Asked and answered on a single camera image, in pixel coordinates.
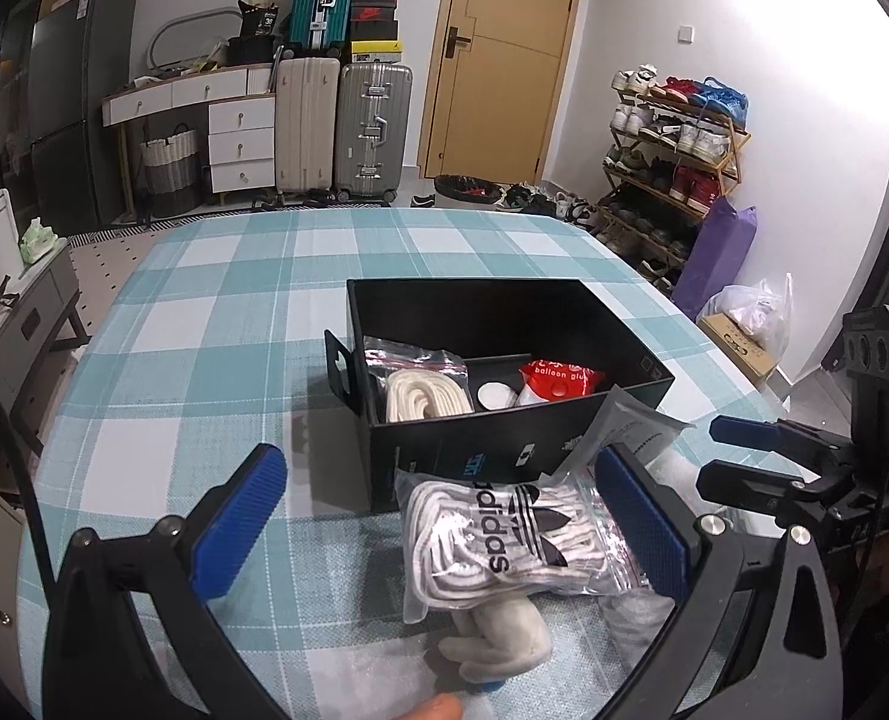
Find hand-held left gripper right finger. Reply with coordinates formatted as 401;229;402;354
594;444;858;720

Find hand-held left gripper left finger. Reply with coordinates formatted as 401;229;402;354
39;444;289;720

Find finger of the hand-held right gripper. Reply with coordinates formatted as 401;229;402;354
709;415;858;470
697;457;866;541

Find printed bag of white shoelaces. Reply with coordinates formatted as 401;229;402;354
401;465;651;625

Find white soft cloth toy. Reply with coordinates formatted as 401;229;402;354
423;589;554;691

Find black storage box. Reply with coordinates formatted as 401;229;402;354
324;277;677;515

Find person's left hand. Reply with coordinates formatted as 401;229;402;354
412;694;465;720

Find brown cardboard box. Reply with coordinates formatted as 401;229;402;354
698;311;779;387

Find translucent plastic wrap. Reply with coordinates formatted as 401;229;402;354
601;591;678;672

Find empty clear plastic bag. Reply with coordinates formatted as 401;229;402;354
553;384;696;477

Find white plastic bag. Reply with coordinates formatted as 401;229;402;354
703;274;794;361

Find red glue packet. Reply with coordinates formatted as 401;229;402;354
517;360;610;407

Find purple bag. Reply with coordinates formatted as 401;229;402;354
673;196;759;323

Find clear bag of white laces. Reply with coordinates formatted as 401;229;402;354
364;336;477;422

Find rows of assorted shoes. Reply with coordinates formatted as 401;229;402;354
601;64;749;290

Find wooden shoe rack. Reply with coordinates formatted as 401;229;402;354
598;67;752;293

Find grey low cabinet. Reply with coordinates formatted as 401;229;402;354
0;244;92;451

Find scattered pile of shoes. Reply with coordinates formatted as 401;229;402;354
489;181;603;226

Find pale green bag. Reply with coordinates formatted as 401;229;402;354
20;217;66;265

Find woven laundry basket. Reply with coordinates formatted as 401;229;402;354
140;126;201;217

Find black round basket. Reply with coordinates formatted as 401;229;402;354
433;174;509;205

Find white drawer dresser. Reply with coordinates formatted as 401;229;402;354
101;64;279;207

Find beige suitcase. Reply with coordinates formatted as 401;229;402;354
274;56;342;203

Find silver suitcase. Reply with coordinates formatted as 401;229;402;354
333;61;414;205

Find yellow wooden door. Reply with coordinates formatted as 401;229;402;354
418;0;588;181

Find dark grey refrigerator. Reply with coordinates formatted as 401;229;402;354
28;0;137;222

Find oval mirror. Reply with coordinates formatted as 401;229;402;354
148;6;244;76

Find black paper bag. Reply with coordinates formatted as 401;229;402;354
238;0;280;38

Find stack of shoe boxes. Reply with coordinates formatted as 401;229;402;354
346;0;402;65

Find teal suitcase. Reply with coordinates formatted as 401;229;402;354
288;0;360;57

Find black cable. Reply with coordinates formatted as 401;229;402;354
0;349;59;616

